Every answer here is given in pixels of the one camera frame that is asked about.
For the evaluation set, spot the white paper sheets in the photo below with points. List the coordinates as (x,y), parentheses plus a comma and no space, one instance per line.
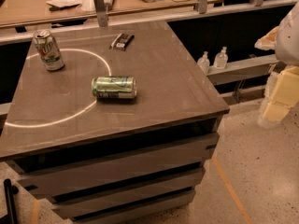
(63,3)

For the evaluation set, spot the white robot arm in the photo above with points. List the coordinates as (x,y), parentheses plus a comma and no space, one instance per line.
(287,42)

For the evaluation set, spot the grey drawer cabinet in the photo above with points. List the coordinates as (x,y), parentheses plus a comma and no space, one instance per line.
(105,161)

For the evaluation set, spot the metal rail post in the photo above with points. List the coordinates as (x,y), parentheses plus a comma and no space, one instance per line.
(101,12)

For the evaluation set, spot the clear sanitizer bottle right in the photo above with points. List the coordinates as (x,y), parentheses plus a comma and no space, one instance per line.
(221,59)

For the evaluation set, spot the black stand leg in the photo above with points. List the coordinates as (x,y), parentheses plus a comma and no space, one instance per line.
(10,191)

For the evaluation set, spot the black snack bar packet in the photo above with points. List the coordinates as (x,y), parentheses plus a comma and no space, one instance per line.
(121,42)

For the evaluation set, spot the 7up soda can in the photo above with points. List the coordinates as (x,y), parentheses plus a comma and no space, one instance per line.
(48,50)

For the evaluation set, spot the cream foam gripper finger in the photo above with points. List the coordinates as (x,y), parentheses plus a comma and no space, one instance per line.
(268,41)
(281,94)

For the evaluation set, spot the green soda can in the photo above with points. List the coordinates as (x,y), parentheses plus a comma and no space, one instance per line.
(114,87)

